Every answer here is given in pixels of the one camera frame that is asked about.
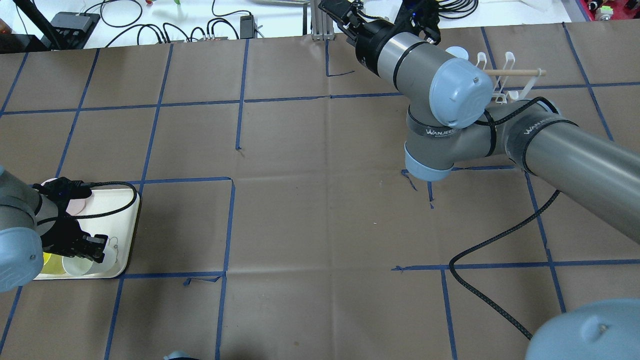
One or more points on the aluminium frame post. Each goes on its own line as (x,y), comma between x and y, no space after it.
(322,26)

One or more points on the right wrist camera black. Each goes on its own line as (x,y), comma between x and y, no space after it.
(343,12)

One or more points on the yellow cup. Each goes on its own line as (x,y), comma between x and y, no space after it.
(52,264)

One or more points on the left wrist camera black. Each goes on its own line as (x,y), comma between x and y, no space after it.
(62,192)

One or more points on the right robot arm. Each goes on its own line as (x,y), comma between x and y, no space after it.
(450,119)

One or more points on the cream serving tray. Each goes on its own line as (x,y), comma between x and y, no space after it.
(119,227)

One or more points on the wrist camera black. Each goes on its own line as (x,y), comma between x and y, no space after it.
(62,192)
(343,12)

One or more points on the pink cup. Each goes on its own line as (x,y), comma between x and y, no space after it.
(75,202)

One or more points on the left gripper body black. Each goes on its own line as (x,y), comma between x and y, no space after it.
(56,235)

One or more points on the red tray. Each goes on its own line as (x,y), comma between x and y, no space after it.
(603,10)

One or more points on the cream white cup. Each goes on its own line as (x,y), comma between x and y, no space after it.
(78,267)

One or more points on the brown paper table mat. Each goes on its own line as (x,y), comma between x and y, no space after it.
(276,219)

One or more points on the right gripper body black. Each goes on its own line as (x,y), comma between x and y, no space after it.
(368,40)

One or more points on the light blue ikea cup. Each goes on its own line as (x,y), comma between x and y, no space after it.
(458,52)

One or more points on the white wire cup rack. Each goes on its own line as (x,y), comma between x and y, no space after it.
(501,95)

